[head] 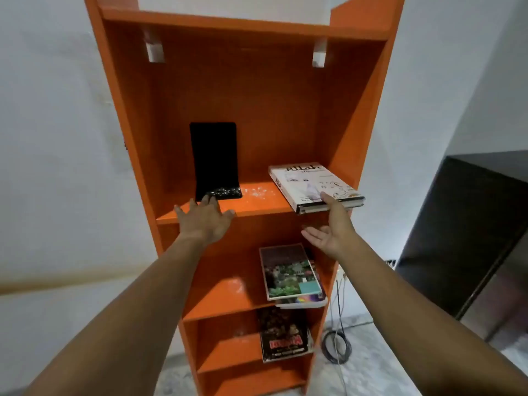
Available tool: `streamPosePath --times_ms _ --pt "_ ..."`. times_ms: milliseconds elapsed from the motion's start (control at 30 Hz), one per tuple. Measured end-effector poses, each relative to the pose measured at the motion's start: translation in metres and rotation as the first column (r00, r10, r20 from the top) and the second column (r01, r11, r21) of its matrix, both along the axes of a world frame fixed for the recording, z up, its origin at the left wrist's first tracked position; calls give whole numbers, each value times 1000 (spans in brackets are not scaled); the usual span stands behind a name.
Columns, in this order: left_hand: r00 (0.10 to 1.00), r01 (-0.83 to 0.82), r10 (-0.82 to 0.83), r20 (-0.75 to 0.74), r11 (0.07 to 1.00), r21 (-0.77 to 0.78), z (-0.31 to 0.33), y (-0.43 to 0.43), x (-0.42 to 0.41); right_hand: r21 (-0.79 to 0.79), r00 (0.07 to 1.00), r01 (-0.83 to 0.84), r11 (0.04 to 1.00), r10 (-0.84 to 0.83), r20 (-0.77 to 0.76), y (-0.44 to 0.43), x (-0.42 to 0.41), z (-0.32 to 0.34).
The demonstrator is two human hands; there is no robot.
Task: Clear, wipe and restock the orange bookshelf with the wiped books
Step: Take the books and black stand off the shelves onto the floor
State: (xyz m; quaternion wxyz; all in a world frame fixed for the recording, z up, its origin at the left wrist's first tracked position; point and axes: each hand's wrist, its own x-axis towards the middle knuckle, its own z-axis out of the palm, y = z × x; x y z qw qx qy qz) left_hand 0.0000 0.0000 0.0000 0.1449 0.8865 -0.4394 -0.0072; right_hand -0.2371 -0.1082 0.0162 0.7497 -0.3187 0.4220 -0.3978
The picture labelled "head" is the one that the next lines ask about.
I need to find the person's left hand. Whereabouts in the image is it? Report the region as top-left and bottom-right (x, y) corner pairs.
(174, 195), (237, 247)

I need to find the person's right hand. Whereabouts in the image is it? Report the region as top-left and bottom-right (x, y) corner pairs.
(301, 191), (358, 260)

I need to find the green photo cover book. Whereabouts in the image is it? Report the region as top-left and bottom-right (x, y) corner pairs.
(258, 243), (324, 302)

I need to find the white cover book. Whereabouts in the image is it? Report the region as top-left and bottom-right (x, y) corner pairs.
(268, 162), (366, 216)

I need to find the black display stand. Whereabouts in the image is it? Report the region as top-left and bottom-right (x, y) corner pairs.
(189, 122), (243, 202)

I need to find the dark worn comic magazine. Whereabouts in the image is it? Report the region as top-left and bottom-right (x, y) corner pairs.
(257, 307), (314, 364)

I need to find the orange wooden bookshelf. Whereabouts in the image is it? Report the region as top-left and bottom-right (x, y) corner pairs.
(84, 0), (406, 396)

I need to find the person's right forearm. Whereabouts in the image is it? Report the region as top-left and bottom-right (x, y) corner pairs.
(336, 235), (528, 396)

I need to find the person's left forearm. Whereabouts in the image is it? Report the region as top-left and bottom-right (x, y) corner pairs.
(24, 236), (208, 396)

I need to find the dark brown cabinet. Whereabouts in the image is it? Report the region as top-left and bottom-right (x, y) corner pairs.
(395, 150), (528, 364)

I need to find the coiled black cable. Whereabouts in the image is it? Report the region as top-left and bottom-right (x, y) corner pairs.
(333, 272), (350, 396)
(321, 328), (353, 365)

